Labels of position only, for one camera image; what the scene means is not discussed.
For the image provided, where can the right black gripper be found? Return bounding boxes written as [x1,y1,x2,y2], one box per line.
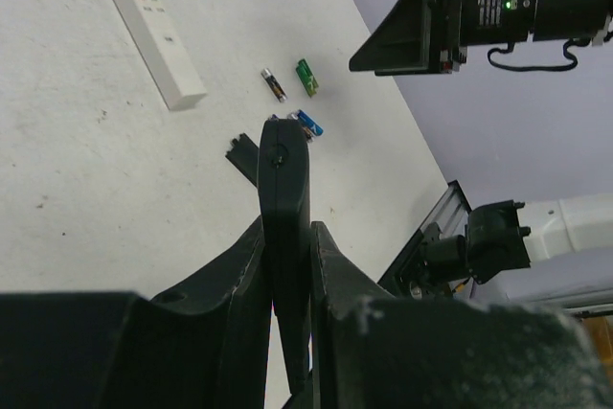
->
[349,0,536,76]

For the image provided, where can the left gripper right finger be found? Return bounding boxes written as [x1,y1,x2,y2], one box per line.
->
[310,221,612,408]

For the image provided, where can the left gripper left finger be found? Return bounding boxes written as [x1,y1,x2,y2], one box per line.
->
[1,221,270,408]

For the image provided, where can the black remote control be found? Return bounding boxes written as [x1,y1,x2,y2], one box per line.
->
[258,119,310,395]

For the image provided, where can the black battery cover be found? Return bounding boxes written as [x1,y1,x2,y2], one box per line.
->
[225,133,260,186]

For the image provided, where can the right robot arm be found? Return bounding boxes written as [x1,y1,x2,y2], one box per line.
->
[349,0,612,298]

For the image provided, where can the slim white remote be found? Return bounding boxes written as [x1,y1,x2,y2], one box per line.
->
[113,0,207,111]

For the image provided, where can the green AAA battery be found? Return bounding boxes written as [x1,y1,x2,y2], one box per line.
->
[295,58,319,98]

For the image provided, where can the black gold AAA battery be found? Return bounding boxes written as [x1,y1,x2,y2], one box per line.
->
[261,68,287,102]

